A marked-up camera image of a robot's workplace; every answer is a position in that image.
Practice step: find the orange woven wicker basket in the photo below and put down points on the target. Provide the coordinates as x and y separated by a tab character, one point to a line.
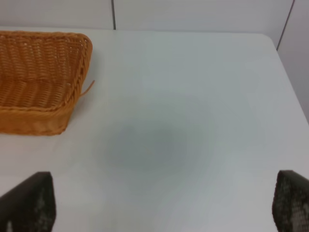
41	80

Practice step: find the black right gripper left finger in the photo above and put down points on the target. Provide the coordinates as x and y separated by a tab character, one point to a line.
30	206

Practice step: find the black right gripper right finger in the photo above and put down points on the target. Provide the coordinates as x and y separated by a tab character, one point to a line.
290	207

